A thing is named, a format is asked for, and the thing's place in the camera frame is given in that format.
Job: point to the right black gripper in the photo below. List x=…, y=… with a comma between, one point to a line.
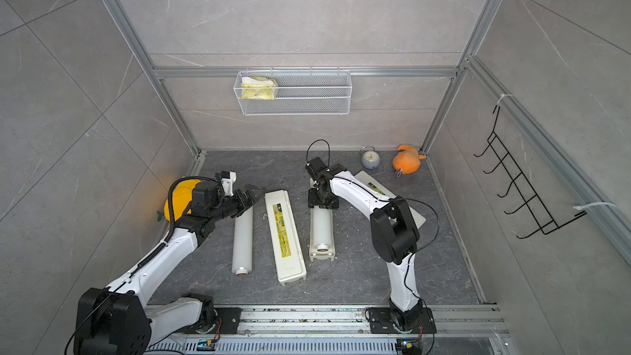
x=312, y=197

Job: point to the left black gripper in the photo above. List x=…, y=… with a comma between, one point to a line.
x=250, y=187

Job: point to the white dispenser lid with label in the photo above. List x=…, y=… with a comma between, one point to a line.
x=368, y=181

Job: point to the white dispenser base tray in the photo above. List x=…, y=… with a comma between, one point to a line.
x=316, y=255

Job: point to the white plastic wrap roll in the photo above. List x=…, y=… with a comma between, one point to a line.
x=323, y=229
x=243, y=244

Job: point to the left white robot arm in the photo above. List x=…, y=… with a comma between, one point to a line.
x=117, y=319

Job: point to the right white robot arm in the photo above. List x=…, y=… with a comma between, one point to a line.
x=394, y=229

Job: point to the closed white wrap dispenser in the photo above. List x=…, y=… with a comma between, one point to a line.
x=289, y=260

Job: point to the yellow bucket hat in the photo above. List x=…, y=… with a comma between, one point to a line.
x=182, y=196

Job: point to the orange plush toy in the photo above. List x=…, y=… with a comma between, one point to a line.
x=408, y=160

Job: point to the yellow wipes packet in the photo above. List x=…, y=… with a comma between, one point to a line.
x=258, y=88

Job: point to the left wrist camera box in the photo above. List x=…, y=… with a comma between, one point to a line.
x=227, y=180

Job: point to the wire mesh wall basket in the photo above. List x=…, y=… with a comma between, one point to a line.
x=300, y=92

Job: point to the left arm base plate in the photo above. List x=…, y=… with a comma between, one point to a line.
x=224, y=319

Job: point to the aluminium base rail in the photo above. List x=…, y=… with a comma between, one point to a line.
x=342, y=329

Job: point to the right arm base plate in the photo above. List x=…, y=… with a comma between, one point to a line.
x=390, y=320

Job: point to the black wire hook rack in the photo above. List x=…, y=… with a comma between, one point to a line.
x=520, y=185

